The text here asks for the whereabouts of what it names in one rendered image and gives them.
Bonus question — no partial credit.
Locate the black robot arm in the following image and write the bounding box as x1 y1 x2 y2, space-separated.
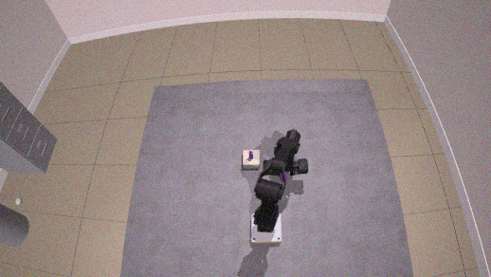
254 129 300 232

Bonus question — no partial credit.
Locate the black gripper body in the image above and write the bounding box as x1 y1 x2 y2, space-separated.
264 158 308 175

